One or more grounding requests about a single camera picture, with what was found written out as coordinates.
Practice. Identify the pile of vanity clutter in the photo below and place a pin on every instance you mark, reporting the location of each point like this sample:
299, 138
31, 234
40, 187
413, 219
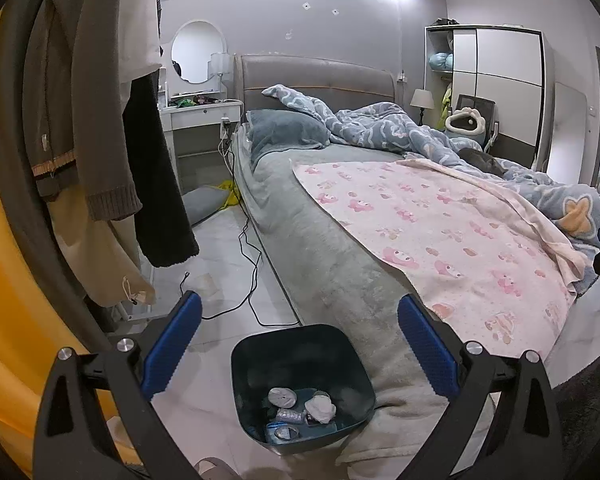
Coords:
195, 101

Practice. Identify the dark grey plush object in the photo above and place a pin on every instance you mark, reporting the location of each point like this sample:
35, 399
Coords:
482, 160

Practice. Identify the clothes rack base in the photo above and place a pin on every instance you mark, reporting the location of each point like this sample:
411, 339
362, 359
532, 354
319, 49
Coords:
135, 317

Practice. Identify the black chair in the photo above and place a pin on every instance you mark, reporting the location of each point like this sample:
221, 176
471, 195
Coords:
480, 102

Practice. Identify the beige coat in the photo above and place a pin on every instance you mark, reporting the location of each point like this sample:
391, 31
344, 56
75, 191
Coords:
100, 260

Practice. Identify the grey upholstered headboard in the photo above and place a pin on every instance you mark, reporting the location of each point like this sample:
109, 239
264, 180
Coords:
315, 77

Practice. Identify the pink printed blanket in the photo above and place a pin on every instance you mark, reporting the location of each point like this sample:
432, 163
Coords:
430, 220

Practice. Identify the white wardrobe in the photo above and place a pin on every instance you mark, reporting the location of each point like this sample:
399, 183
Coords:
500, 90

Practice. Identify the dark teal trash bin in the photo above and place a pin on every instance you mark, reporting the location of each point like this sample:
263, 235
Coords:
250, 365

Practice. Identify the dark fluffy rug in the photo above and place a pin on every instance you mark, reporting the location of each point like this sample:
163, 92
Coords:
590, 400

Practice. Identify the grey floor cushion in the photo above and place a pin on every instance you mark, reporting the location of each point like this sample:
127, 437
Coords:
202, 202

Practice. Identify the yellow plastic bag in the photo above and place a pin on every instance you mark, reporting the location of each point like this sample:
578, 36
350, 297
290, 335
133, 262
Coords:
230, 200

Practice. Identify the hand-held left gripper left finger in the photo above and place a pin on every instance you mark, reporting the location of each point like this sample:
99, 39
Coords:
177, 345

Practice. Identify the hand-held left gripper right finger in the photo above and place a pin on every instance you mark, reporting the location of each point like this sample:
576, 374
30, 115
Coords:
427, 345

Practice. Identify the grey-green plush bedspread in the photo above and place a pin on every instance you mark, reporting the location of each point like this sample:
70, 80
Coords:
300, 240

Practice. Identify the blue white tissue packet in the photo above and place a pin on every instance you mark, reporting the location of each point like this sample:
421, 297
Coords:
280, 432

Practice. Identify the brown knit cardigan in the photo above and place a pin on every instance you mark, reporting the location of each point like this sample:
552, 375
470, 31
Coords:
90, 110

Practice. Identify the blue-grey pillow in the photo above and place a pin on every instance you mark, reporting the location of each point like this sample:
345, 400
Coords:
285, 130

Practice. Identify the round wall mirror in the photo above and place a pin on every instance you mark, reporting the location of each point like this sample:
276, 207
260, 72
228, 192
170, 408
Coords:
195, 52

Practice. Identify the green plush toy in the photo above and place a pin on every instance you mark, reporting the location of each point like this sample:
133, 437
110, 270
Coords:
446, 102

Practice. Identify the white shirt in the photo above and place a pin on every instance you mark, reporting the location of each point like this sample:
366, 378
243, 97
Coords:
135, 35

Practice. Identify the beige slipper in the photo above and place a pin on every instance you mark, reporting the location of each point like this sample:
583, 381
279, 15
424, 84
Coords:
215, 467

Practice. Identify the white vanity table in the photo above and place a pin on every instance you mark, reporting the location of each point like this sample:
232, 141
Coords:
200, 117

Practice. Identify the blue patterned duvet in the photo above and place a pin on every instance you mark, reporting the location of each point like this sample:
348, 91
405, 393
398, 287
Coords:
380, 120

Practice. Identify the bedside table lamp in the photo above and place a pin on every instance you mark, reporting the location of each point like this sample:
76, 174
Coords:
422, 99

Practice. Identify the flower-shaped pet bed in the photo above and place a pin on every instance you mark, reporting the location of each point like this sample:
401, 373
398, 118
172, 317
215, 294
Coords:
475, 125

